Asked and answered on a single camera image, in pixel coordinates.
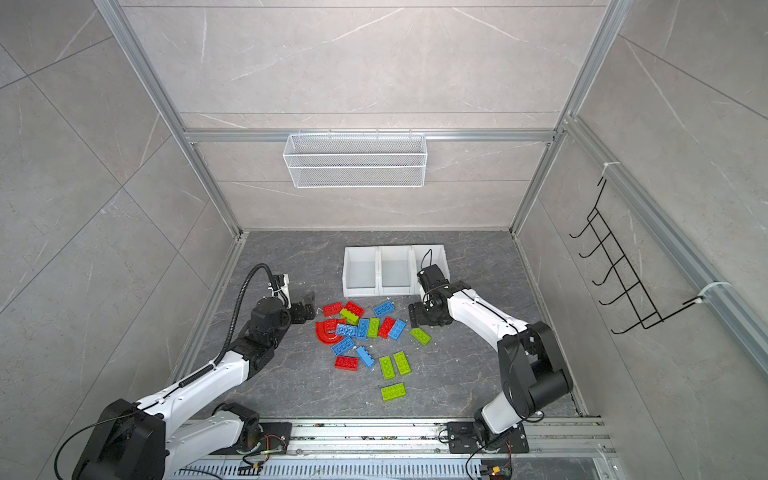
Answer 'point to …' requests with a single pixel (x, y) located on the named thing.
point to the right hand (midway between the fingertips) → (422, 315)
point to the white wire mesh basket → (357, 160)
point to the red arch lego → (326, 331)
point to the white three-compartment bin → (388, 271)
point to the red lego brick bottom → (346, 363)
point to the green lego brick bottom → (393, 392)
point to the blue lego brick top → (384, 309)
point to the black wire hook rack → (634, 298)
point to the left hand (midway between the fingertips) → (298, 288)
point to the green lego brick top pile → (349, 317)
